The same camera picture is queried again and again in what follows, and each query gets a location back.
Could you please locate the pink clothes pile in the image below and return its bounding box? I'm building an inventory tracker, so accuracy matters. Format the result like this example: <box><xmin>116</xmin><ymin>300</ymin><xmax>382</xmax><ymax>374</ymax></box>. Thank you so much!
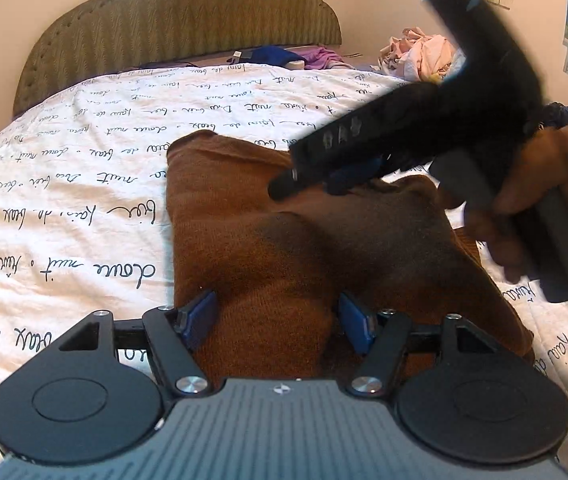
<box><xmin>377</xmin><ymin>27</ymin><xmax>456</xmax><ymax>82</ymax></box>

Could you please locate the purple cloth at headboard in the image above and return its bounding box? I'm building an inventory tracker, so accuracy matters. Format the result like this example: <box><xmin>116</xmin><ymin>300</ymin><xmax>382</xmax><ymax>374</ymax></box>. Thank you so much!
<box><xmin>295</xmin><ymin>46</ymin><xmax>354</xmax><ymax>70</ymax></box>

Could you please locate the dark navy clothes pile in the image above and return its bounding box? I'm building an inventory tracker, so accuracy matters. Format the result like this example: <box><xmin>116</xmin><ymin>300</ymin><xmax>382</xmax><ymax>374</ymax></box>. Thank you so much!
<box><xmin>539</xmin><ymin>102</ymin><xmax>568</xmax><ymax>129</ymax></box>

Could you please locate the green upholstered headboard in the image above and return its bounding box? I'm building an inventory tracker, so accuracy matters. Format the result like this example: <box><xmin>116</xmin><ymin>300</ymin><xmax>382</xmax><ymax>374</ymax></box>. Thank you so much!
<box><xmin>13</xmin><ymin>0</ymin><xmax>342</xmax><ymax>117</ymax></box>

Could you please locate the white script-print bed sheet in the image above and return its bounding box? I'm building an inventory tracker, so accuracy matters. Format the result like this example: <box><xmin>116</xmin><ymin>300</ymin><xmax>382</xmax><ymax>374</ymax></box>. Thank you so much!
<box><xmin>0</xmin><ymin>62</ymin><xmax>568</xmax><ymax>480</ymax></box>

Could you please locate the person right hand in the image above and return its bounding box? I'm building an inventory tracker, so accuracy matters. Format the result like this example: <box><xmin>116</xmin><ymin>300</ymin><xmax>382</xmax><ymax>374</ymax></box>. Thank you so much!
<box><xmin>464</xmin><ymin>126</ymin><xmax>568</xmax><ymax>283</ymax></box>

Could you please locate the blue cloth at headboard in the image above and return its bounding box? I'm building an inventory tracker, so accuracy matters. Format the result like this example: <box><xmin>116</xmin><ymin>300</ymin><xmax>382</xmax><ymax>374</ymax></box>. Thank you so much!
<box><xmin>240</xmin><ymin>46</ymin><xmax>306</xmax><ymax>67</ymax></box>

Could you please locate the brown knit sweater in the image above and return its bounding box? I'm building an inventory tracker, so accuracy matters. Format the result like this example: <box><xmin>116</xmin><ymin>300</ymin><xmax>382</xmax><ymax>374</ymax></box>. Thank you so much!
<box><xmin>166</xmin><ymin>130</ymin><xmax>534</xmax><ymax>380</ymax></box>

